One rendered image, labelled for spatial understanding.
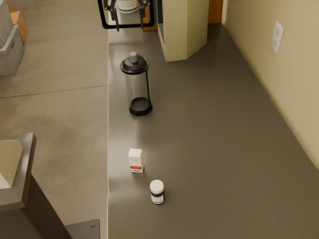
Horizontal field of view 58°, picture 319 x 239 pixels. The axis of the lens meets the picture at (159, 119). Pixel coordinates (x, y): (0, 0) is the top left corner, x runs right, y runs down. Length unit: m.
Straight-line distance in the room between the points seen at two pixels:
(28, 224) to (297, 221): 0.98
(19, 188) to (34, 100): 2.04
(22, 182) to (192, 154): 0.60
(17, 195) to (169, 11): 0.97
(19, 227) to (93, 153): 1.15
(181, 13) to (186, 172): 0.74
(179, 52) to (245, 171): 0.73
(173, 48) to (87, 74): 1.88
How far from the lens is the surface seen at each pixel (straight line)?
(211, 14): 1.86
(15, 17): 4.24
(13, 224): 1.33
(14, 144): 1.16
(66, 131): 2.62
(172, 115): 1.19
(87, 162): 2.32
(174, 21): 1.41
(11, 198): 1.09
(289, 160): 1.10
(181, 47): 1.48
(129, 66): 1.06
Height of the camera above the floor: 1.75
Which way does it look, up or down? 44 degrees down
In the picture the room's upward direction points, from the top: 5 degrees counter-clockwise
